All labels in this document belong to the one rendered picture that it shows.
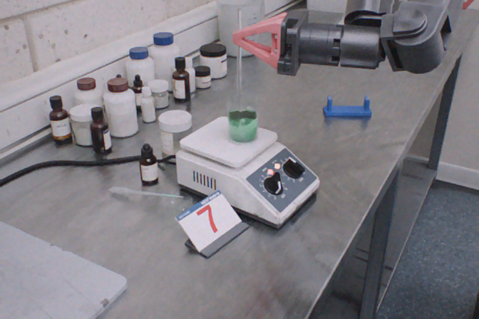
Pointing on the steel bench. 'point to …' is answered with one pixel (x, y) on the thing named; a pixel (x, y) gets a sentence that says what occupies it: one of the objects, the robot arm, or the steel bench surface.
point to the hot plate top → (214, 144)
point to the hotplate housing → (237, 184)
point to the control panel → (295, 189)
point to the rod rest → (347, 109)
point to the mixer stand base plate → (50, 280)
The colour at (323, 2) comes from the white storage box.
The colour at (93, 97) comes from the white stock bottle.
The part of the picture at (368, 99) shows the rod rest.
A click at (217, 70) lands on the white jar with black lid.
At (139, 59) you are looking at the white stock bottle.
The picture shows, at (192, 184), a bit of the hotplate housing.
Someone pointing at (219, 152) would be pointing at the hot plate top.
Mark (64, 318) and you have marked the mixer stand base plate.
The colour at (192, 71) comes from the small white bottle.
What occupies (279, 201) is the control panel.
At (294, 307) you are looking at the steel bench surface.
